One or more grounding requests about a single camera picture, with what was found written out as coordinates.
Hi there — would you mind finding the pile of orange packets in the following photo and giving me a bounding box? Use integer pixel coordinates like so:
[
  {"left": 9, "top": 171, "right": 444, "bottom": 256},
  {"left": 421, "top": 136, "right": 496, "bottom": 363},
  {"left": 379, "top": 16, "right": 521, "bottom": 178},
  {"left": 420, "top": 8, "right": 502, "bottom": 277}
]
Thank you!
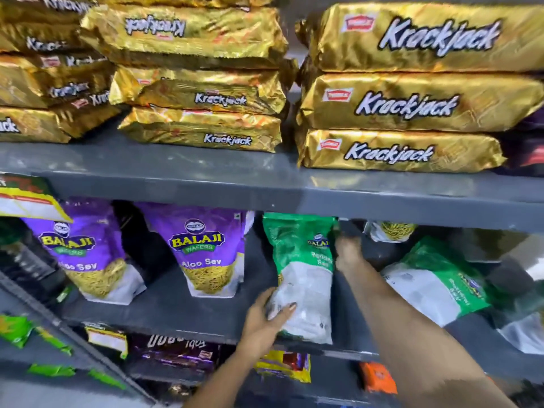
[{"left": 360, "top": 360, "right": 399, "bottom": 396}]

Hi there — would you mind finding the person's right forearm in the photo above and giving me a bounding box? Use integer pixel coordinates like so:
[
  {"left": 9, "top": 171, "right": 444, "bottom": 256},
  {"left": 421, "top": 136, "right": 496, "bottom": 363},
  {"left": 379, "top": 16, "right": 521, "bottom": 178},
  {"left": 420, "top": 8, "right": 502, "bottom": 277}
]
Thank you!
[{"left": 339, "top": 258, "right": 519, "bottom": 408}]

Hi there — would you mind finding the dark brown biscuit pack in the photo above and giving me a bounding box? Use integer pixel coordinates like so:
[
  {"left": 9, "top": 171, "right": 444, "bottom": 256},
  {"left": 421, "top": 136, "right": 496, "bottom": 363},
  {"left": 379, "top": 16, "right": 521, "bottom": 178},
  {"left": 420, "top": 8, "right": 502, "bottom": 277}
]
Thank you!
[{"left": 129, "top": 333, "right": 218, "bottom": 372}]

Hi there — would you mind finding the yellow blue biscuit pack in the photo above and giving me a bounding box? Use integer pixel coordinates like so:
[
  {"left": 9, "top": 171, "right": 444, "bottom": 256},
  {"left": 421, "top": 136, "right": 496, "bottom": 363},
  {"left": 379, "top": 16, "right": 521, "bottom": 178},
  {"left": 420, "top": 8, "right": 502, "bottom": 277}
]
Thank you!
[{"left": 254, "top": 350, "right": 312, "bottom": 384}]

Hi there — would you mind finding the pile of green chip packets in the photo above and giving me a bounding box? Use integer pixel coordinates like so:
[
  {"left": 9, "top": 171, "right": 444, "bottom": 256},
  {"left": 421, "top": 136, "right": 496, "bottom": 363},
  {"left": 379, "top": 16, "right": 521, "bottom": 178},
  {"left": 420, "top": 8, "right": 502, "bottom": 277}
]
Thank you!
[{"left": 0, "top": 313, "right": 128, "bottom": 392}]

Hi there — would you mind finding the green yellow price tag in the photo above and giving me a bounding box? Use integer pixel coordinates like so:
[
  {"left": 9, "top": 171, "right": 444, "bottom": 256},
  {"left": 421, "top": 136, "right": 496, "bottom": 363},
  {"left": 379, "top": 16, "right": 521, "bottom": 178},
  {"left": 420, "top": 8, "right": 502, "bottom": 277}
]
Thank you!
[
  {"left": 83, "top": 322, "right": 129, "bottom": 360},
  {"left": 0, "top": 173, "right": 74, "bottom": 224}
]

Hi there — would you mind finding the person's right hand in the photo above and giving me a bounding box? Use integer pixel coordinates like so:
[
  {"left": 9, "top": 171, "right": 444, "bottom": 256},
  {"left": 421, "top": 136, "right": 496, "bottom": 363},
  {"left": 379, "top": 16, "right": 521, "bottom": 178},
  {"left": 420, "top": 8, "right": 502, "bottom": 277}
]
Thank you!
[{"left": 334, "top": 235, "right": 369, "bottom": 279}]

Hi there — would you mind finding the grey slotted metal rack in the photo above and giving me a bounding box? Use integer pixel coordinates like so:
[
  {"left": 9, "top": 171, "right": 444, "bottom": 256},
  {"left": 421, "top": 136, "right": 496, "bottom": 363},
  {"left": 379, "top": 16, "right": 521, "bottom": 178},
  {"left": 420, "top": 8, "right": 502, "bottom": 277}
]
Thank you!
[{"left": 0, "top": 241, "right": 158, "bottom": 408}]

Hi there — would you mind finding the purple Aloo Sev bag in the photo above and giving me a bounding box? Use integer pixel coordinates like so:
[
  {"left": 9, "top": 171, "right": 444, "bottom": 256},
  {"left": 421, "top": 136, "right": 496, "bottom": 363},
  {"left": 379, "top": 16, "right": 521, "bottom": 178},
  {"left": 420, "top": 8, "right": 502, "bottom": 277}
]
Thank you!
[
  {"left": 135, "top": 202, "right": 256, "bottom": 299},
  {"left": 21, "top": 198, "right": 147, "bottom": 305}
]

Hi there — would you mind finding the person's left hand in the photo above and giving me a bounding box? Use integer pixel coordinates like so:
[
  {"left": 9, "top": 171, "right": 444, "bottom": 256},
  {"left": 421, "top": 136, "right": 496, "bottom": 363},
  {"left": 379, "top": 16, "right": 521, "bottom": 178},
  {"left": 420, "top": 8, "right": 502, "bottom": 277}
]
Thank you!
[{"left": 236, "top": 286, "right": 298, "bottom": 362}]

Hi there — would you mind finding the stack of purple biscuit packs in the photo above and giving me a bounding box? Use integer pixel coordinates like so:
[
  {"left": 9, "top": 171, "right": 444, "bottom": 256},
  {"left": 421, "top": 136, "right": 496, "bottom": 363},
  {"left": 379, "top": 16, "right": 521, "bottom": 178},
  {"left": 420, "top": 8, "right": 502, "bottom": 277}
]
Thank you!
[{"left": 495, "top": 108, "right": 544, "bottom": 178}]

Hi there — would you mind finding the person's left forearm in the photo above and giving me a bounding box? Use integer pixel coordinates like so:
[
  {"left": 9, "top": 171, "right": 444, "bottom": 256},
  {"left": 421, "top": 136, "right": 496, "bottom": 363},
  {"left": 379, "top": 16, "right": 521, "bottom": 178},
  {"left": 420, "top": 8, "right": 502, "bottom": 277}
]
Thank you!
[{"left": 182, "top": 348, "right": 266, "bottom": 408}]

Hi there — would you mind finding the grey metal shelf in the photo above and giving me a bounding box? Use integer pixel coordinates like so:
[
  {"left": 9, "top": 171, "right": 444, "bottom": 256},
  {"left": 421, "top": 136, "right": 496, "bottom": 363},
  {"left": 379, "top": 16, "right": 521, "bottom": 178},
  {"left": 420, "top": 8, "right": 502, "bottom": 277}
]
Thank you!
[{"left": 0, "top": 0, "right": 544, "bottom": 408}]

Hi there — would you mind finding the stack of gold cracker packets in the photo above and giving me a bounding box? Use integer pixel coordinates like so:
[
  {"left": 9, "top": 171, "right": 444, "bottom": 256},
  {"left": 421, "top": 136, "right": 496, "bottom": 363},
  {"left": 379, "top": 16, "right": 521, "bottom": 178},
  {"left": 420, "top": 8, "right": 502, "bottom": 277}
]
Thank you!
[{"left": 0, "top": 0, "right": 544, "bottom": 173}]

